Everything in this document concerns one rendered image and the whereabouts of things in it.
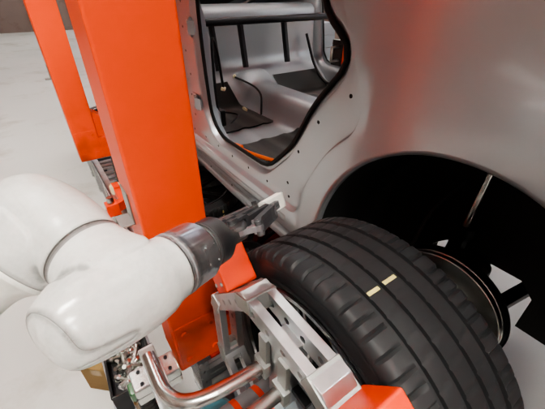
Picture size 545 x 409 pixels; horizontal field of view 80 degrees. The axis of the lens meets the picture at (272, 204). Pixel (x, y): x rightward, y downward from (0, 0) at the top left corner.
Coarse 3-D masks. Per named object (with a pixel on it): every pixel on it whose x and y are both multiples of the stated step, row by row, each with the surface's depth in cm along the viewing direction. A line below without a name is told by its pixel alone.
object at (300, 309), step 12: (288, 300) 95; (300, 312) 66; (252, 324) 90; (312, 324) 66; (252, 336) 91; (324, 336) 103; (336, 348) 55; (312, 360) 68; (348, 360) 53; (360, 384) 52
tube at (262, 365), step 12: (264, 336) 56; (264, 348) 57; (144, 360) 60; (156, 360) 61; (264, 360) 59; (156, 372) 58; (240, 372) 58; (252, 372) 58; (264, 372) 59; (156, 384) 57; (168, 384) 57; (216, 384) 57; (228, 384) 57; (240, 384) 57; (168, 396) 55; (180, 396) 55; (192, 396) 55; (204, 396) 55; (216, 396) 55; (180, 408) 54; (192, 408) 54
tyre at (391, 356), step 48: (288, 240) 69; (336, 240) 64; (384, 240) 63; (288, 288) 62; (336, 288) 53; (384, 288) 54; (432, 288) 56; (336, 336) 53; (384, 336) 48; (432, 336) 50; (480, 336) 53; (384, 384) 46; (432, 384) 47; (480, 384) 50
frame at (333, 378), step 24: (240, 288) 63; (264, 288) 61; (216, 312) 80; (240, 312) 83; (264, 312) 56; (288, 312) 56; (240, 336) 88; (288, 336) 52; (312, 336) 52; (240, 360) 93; (288, 360) 51; (336, 360) 49; (312, 384) 46; (336, 384) 46; (336, 408) 45
